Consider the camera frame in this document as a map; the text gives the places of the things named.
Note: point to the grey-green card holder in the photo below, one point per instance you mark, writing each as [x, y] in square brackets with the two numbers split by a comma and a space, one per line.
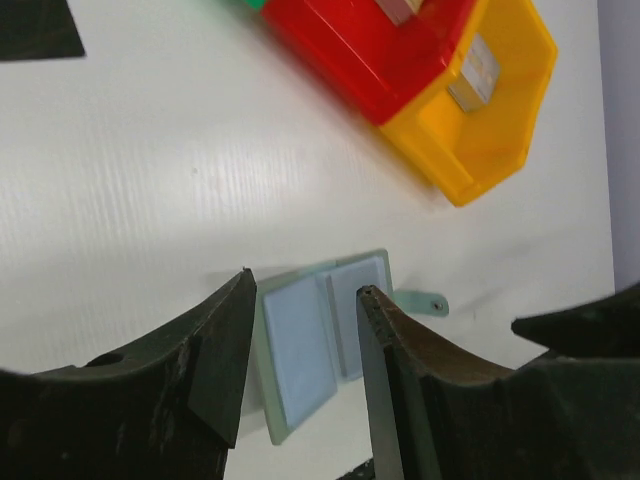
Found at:
[325, 340]

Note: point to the tan card in red bin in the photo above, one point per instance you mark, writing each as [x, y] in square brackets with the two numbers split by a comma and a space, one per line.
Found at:
[400, 11]

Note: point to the green plastic bin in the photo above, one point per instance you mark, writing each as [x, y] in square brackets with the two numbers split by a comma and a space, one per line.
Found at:
[255, 4]

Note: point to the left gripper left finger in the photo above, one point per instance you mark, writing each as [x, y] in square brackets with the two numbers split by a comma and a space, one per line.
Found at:
[164, 406]

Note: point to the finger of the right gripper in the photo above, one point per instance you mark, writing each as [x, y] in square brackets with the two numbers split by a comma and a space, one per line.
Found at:
[606, 328]

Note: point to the blue card sleeve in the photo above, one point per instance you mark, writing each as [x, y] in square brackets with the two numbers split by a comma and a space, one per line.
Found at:
[310, 340]

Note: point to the white card in yellow bin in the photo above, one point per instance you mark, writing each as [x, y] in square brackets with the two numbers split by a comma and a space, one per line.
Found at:
[476, 82]

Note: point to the yellow plastic bin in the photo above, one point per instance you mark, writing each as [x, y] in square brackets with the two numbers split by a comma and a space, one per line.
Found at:
[466, 153]

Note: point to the black credit card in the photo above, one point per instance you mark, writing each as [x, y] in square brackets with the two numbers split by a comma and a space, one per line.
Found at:
[38, 30]

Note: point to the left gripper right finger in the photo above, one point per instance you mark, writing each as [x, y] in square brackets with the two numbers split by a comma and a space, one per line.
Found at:
[438, 411]

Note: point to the red plastic bin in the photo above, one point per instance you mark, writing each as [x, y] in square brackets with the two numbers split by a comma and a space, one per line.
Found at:
[375, 65]

